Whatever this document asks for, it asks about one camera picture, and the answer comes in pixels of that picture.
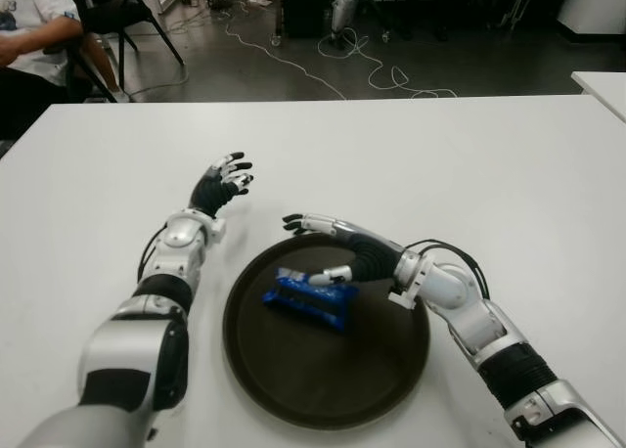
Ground blue Oreo packet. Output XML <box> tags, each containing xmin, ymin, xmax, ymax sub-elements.
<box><xmin>261</xmin><ymin>267</ymin><xmax>359</xmax><ymax>333</ymax></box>

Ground white neighbouring table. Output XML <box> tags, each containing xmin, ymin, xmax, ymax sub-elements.
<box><xmin>569</xmin><ymin>69</ymin><xmax>626</xmax><ymax>126</ymax></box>

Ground black cable on forearm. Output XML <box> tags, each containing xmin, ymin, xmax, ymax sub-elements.
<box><xmin>403</xmin><ymin>239</ymin><xmax>490</xmax><ymax>300</ymax></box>

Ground person in black shorts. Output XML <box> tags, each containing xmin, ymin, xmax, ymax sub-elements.
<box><xmin>72</xmin><ymin>0</ymin><xmax>151</xmax><ymax>105</ymax></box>

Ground black folded chairs stack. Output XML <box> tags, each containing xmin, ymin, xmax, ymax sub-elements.
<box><xmin>488</xmin><ymin>0</ymin><xmax>537</xmax><ymax>31</ymax></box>

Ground person in white shirt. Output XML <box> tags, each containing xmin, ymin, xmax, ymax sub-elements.
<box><xmin>0</xmin><ymin>0</ymin><xmax>84</xmax><ymax>141</ymax></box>

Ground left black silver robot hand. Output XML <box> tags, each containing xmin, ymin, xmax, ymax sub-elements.
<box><xmin>190</xmin><ymin>151</ymin><xmax>254</xmax><ymax>219</ymax></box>

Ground black desk with casters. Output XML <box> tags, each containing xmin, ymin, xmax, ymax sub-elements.
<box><xmin>361</xmin><ymin>0</ymin><xmax>490</xmax><ymax>43</ymax></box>

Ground long white floor cable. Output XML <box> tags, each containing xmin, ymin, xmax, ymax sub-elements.
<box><xmin>224</xmin><ymin>12</ymin><xmax>346</xmax><ymax>101</ymax></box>

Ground white curved counter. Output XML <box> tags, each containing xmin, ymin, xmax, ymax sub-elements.
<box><xmin>555</xmin><ymin>0</ymin><xmax>626</xmax><ymax>43</ymax></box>

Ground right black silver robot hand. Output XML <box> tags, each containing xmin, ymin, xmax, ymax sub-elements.
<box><xmin>282</xmin><ymin>212</ymin><xmax>405</xmax><ymax>288</ymax></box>

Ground thin grey floor cable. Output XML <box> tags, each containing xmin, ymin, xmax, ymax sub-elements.
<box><xmin>129</xmin><ymin>7</ymin><xmax>231</xmax><ymax>97</ymax></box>

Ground round dark brown tray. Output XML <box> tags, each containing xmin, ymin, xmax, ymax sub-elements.
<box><xmin>222</xmin><ymin>235</ymin><xmax>432</xmax><ymax>418</ymax></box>

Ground black cabinet on casters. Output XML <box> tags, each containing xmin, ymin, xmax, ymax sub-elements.
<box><xmin>271</xmin><ymin>0</ymin><xmax>334</xmax><ymax>48</ymax></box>

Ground black chair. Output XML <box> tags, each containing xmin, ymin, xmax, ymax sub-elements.
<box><xmin>63</xmin><ymin>41</ymin><xmax>118</xmax><ymax>105</ymax></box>
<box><xmin>77</xmin><ymin>0</ymin><xmax>187</xmax><ymax>102</ymax></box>

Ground looped white floor cable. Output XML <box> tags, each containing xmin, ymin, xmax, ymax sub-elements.
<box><xmin>317</xmin><ymin>26</ymin><xmax>459</xmax><ymax>100</ymax></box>

